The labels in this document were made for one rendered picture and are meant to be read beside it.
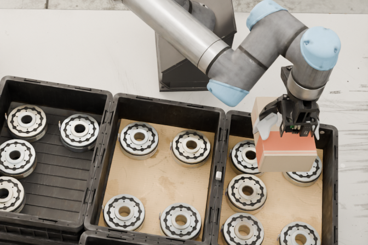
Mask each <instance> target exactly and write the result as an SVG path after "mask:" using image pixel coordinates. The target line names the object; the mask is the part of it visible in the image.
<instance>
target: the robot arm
mask: <svg viewBox="0 0 368 245"><path fill-rule="evenodd" d="M111 1H113V2H114V3H115V4H124V5H125V6H126V7H127V8H128V9H130V10H131V11H132V12H133V13H134V14H135V15H137V16H138V17H139V18H140V19H141V20H142V21H143V22H145V23H146V24H147V25H149V27H150V28H152V29H153V30H154V31H155V32H157V33H158V34H159V35H160V36H161V37H162V38H164V39H165V40H166V41H167V42H168V43H169V44H171V45H172V46H173V47H174V48H175V49H176V50H177V51H179V52H180V53H181V54H182V55H183V56H184V57H186V58H187V59H188V60H189V61H191V62H192V63H193V64H194V65H195V66H196V67H198V68H199V69H200V70H201V71H202V72H203V73H205V74H206V75H207V76H208V77H209V78H210V80H209V83H208V84H207V88H208V90H209V91H210V92H211V93H212V94H213V95H214V96H215V97H216V98H218V99H219V100H220V101H221V102H223V103H224V104H225V105H227V106H229V107H235V106H237V105H238V104H239V103H240V102H241V101H242V100H243V99H244V98H245V96H246V95H247V94H249V93H250V90H251V89H252V88H253V87H254V86H255V84H256V83H257V82H258V81H259V80H260V78H261V77H262V76H263V75H264V74H265V72H266V71H267V70H268V68H269V67H270V66H271V65H272V64H273V63H274V61H275V60H276V59H277V58H278V57H279V56H280V55H281V56H282V57H284V58H285V59H287V60H288V61H290V62H291V63H292V64H293V65H289V66H285V67H281V72H280V77H281V79H282V81H283V83H284V85H285V87H286V90H287V94H283V95H281V96H280V97H278V98H276V100H274V101H272V102H270V103H269V104H267V105H266V106H265V107H264V108H263V109H262V111H261V112H260V114H259V116H258V118H257V120H256V122H255V124H254V127H253V134H256V133H257V132H259V133H260V135H261V138H262V139H263V140H266V139H267V138H268V137H269V133H270V130H271V127H272V126H273V125H275V124H276V123H277V121H278V115H277V113H278V112H279V113H280V114H281V115H282V122H281V124H280V128H279V132H280V137H282V136H283V133H284V131H285V133H287V132H292V134H298V133H299V135H300V137H308V134H309V132H310V135H311V137H313V135H314V134H315V136H316V138H317V140H319V131H318V130H319V124H320V120H319V113H320V109H319V105H318V104H317V101H318V99H319V98H320V96H321V94H322V93H323V91H324V89H325V86H326V83H327V82H328V81H329V80H330V78H329V77H330V75H331V72H332V70H333V68H334V66H335V65H336V63H337V61H338V55H339V53H340V49H341V41H340V38H339V36H338V35H337V34H336V33H335V32H334V31H333V30H331V29H329V28H324V27H323V26H315V27H312V28H308V27H307V26H306V25H305V24H303V23H302V22H301V21H300V20H298V19H297V18H295V17H294V16H293V15H292V14H290V13H289V12H288V10H287V9H285V8H283V7H281V6H280V5H279V4H277V3H276V2H274V1H272V0H264V1H262V2H260V3H259V4H257V5H256V6H255V7H254V8H253V9H252V11H251V12H250V15H249V16H248V18H247V20H246V26H247V28H248V29H249V31H250V33H249V34H248V35H247V36H246V38H245V39H244V40H243V41H242V42H241V44H240V45H239V46H238V47H237V48H236V50H235V51H234V50H233V49H232V48H231V47H230V46H229V45H227V44H226V43H225V42H224V41H223V40H221V39H220V38H219V37H218V36H217V35H215V34H214V33H213V30H214V27H215V21H216V19H215V14H214V12H213V10H212V9H210V8H209V7H208V6H207V5H205V4H203V3H198V2H195V1H192V0H111ZM282 125H283V130H282Z"/></svg>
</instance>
